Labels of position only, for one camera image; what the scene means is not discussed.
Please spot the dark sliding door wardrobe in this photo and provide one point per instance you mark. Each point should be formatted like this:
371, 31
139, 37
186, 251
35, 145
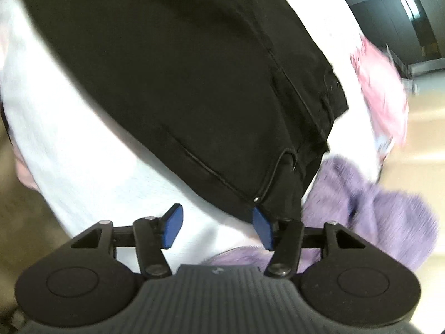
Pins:
393, 3

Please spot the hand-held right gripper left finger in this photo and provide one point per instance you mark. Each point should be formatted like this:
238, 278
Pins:
172, 226

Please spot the pink pillow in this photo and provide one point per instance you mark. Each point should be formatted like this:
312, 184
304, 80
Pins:
380, 94

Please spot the purple fluffy garment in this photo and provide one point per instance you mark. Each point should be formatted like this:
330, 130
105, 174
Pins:
368, 208

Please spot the black pants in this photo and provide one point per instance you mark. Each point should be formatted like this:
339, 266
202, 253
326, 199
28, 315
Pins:
194, 87

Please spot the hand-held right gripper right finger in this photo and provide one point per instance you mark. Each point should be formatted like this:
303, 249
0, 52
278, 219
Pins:
262, 228

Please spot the cream padded headboard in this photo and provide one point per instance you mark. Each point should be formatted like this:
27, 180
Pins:
426, 128

